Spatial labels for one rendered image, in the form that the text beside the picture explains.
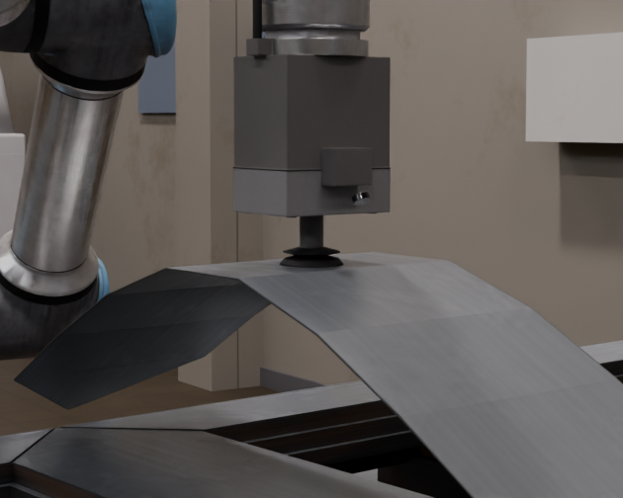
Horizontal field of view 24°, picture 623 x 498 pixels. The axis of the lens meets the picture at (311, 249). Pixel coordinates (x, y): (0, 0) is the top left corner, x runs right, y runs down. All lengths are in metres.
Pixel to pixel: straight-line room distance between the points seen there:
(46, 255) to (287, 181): 0.69
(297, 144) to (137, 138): 6.19
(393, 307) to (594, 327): 3.65
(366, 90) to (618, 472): 0.30
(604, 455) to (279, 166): 0.27
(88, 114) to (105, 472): 0.46
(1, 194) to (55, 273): 6.01
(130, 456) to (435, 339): 0.37
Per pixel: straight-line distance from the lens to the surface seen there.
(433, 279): 0.95
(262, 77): 0.93
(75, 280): 1.60
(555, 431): 0.83
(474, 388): 0.83
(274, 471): 1.10
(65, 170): 1.50
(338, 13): 0.93
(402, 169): 5.24
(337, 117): 0.93
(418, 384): 0.81
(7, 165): 7.60
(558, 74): 4.41
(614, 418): 0.86
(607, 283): 4.47
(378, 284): 0.92
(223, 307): 1.13
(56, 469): 1.13
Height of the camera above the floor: 1.13
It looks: 5 degrees down
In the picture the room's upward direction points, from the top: straight up
